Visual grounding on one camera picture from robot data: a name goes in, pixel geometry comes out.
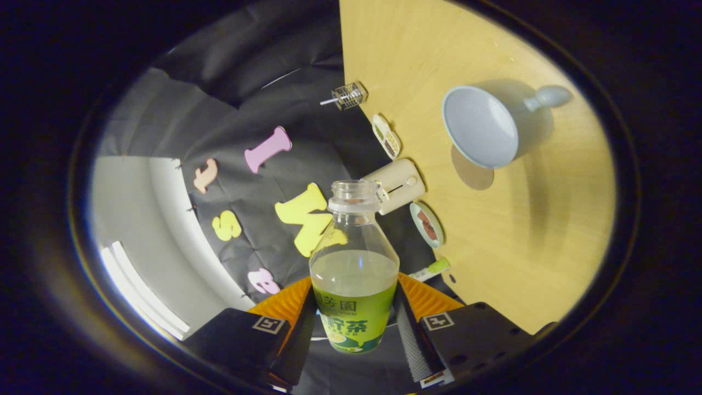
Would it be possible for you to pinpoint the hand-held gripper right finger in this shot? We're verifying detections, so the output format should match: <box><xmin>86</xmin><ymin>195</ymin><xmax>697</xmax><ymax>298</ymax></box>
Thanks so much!
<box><xmin>392</xmin><ymin>273</ymin><xmax>554</xmax><ymax>389</ymax></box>

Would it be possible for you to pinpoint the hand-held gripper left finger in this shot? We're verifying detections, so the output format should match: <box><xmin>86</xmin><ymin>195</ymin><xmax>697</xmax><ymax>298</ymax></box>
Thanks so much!
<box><xmin>184</xmin><ymin>276</ymin><xmax>318</xmax><ymax>387</ymax></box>

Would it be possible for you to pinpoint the clear juice bottle green label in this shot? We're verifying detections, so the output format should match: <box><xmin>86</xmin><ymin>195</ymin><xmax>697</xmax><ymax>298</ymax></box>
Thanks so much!
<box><xmin>309</xmin><ymin>180</ymin><xmax>400</xmax><ymax>354</ymax></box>

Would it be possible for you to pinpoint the brown round coaster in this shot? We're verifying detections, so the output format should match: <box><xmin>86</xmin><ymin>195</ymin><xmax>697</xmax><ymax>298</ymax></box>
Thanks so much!
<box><xmin>451</xmin><ymin>144</ymin><xmax>495</xmax><ymax>191</ymax></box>

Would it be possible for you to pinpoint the white cup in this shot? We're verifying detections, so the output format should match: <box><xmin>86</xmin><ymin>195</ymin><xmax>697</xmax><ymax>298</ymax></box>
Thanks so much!
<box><xmin>441</xmin><ymin>84</ymin><xmax>574</xmax><ymax>170</ymax></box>

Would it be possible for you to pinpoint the small white green bottle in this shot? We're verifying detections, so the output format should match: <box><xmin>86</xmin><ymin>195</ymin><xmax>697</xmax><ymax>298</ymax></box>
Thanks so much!
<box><xmin>409</xmin><ymin>258</ymin><xmax>451</xmax><ymax>283</ymax></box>

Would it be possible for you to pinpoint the pale green plate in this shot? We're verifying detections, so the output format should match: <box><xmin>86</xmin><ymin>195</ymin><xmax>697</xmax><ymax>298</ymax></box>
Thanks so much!
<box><xmin>410</xmin><ymin>201</ymin><xmax>445</xmax><ymax>250</ymax></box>

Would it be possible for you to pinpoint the wooden table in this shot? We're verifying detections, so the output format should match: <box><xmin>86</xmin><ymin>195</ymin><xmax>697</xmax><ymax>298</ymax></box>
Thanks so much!
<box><xmin>339</xmin><ymin>0</ymin><xmax>618</xmax><ymax>335</ymax></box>

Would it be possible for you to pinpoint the cream toaster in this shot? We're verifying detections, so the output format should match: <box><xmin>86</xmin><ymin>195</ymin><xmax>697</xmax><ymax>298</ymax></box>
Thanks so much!
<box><xmin>362</xmin><ymin>158</ymin><xmax>426</xmax><ymax>216</ymax></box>

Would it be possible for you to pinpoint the long ceiling light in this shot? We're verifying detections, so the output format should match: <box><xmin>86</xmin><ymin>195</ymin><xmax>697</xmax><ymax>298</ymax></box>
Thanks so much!
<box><xmin>100</xmin><ymin>241</ymin><xmax>190</xmax><ymax>341</ymax></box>

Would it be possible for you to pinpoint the white divided snack tray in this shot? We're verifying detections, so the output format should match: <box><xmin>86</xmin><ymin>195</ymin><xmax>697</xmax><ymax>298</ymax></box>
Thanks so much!
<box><xmin>372</xmin><ymin>114</ymin><xmax>402</xmax><ymax>160</ymax></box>

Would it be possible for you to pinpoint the black backdrop cloth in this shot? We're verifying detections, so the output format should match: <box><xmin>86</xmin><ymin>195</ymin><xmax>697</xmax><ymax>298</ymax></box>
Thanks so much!
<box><xmin>96</xmin><ymin>0</ymin><xmax>467</xmax><ymax>395</ymax></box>

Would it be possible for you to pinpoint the clear glass holder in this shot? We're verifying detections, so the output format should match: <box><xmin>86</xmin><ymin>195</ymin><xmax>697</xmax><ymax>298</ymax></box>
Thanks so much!
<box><xmin>332</xmin><ymin>81</ymin><xmax>369</xmax><ymax>111</ymax></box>

